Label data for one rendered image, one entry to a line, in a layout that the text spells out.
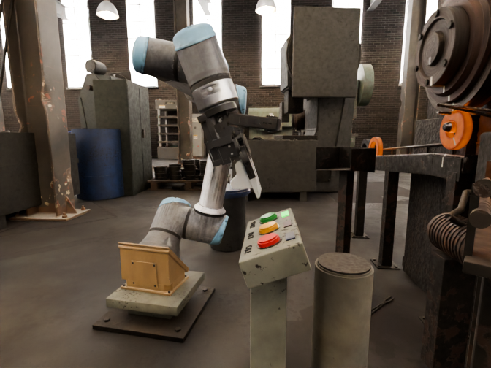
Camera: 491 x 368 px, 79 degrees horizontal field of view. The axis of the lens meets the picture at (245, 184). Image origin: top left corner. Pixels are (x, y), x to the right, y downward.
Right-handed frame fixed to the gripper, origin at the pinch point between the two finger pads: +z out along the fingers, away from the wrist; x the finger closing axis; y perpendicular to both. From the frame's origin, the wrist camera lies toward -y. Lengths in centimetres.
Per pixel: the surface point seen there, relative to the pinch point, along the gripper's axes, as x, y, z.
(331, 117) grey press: -349, -94, -7
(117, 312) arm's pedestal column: -52, 82, 39
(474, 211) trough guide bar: 45.6, -16.5, -1.5
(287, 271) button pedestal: 19.5, -1.5, 10.7
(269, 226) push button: 9.1, -0.3, 5.8
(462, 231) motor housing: -21, -49, 34
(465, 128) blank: -52, -75, 11
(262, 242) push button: 16.4, 1.2, 6.0
